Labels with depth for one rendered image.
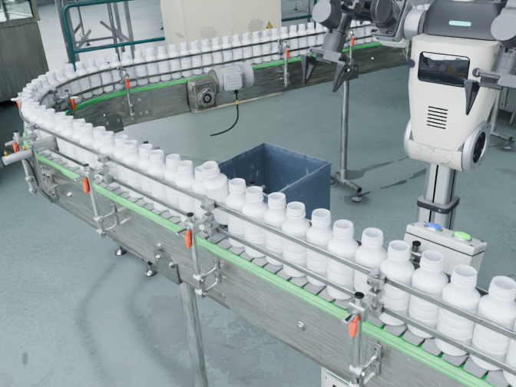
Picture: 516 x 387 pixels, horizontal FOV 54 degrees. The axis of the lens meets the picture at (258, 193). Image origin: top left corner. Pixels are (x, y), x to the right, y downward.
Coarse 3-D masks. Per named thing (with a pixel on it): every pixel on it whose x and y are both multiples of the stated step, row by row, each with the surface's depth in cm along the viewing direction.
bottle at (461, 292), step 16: (464, 272) 85; (448, 288) 85; (464, 288) 83; (464, 304) 83; (448, 320) 86; (464, 320) 85; (448, 336) 87; (464, 336) 86; (448, 352) 89; (464, 352) 88
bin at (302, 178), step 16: (272, 144) 191; (224, 160) 180; (240, 160) 186; (256, 160) 193; (272, 160) 194; (288, 160) 188; (304, 160) 182; (320, 160) 177; (240, 176) 189; (256, 176) 195; (272, 176) 197; (288, 176) 191; (304, 176) 185; (320, 176) 172; (272, 192) 201; (288, 192) 161; (304, 192) 168; (320, 192) 175; (320, 208) 178
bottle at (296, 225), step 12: (288, 204) 106; (300, 204) 107; (288, 216) 106; (300, 216) 105; (288, 228) 106; (300, 228) 105; (288, 240) 107; (288, 252) 108; (300, 252) 107; (300, 264) 109; (300, 276) 111
